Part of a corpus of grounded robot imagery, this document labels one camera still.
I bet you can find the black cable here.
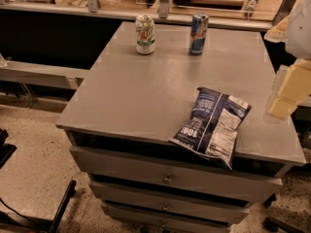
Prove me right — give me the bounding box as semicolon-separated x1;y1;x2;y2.
0;197;40;228

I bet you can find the bottom grey drawer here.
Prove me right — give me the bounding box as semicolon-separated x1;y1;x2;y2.
101;203;229;233

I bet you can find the blue redbull can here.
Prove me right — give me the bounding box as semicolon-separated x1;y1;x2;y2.
190;13;209;55

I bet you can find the black chair leg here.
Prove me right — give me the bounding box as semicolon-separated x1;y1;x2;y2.
49;180;77;233

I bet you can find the white green soda can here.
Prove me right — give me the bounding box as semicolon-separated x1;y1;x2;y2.
135;15;156;54

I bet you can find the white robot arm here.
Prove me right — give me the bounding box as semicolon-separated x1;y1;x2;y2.
264;0;311;120

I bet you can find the grey drawer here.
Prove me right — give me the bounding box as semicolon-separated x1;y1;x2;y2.
89;181;249;224
101;203;229;233
70;146;282;202

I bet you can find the grey drawer cabinet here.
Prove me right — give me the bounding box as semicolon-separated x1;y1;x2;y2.
55;20;307;233

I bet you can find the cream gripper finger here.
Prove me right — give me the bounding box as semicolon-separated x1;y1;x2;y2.
263;17;290;43
266;59;311;119

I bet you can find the middle grey drawer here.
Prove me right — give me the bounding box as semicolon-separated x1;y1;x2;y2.
89;181;249;224

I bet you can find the top grey drawer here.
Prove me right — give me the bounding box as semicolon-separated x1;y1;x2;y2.
70;146;282;202

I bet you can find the blue chip bag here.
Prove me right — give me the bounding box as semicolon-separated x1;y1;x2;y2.
169;87;252;170

